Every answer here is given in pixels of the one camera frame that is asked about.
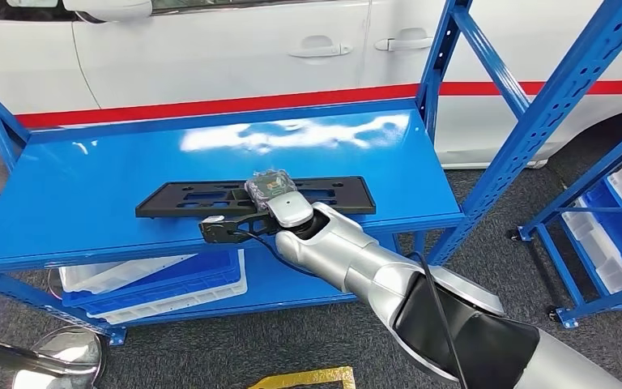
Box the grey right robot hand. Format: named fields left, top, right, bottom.
left=244, top=169, right=299, bottom=212

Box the long black plastic part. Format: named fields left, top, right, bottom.
left=134, top=175, right=377, bottom=220

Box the blue metal shelf rack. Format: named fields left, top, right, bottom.
left=509, top=113, right=622, bottom=330
left=0, top=0, right=622, bottom=346

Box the blue plastic bin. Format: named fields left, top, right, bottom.
left=581, top=178, right=622, bottom=284
left=62, top=249, right=243, bottom=318

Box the white car with red stripe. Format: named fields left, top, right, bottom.
left=0, top=0, right=622, bottom=171

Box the translucent white plastic bin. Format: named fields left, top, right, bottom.
left=58, top=254, right=200, bottom=294

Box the yellow floor tape square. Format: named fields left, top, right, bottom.
left=245, top=365, right=357, bottom=389

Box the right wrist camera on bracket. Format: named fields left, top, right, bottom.
left=198, top=214, right=279, bottom=246

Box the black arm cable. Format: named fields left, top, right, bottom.
left=245, top=229, right=471, bottom=389

